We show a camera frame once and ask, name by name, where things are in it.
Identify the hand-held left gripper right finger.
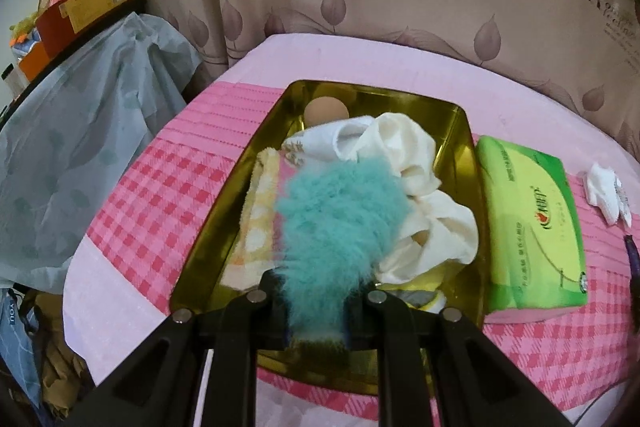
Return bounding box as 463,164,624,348
345,289,571,427

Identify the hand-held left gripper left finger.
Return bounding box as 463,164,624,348
60,274,296,427

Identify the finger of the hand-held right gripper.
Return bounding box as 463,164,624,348
622,234,640,333

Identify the white printed sock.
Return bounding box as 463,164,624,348
582,163,633,227

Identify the gold metal tin box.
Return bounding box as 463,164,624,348
169,79,487,395

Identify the cream cloth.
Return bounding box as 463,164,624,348
357,113,480,285

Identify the teal fluffy sock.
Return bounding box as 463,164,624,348
276,157,416,348

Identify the brown egg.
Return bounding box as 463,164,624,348
305,96,349,128

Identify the yellow sock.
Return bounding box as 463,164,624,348
395,269,448,314

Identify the green tissue pack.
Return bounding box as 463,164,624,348
474,135,588,323

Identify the checkered towel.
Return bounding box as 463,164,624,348
231,147,291,288

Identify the brown cloth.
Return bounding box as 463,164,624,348
37,292,96,418

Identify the blue patterned bag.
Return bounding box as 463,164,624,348
0,289,43,413

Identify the grey plastic cover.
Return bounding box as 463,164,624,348
0,13,203,293

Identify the small orange box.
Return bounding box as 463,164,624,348
19,42,51,80

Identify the orange cardboard box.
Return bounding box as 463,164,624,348
35,0,143,58

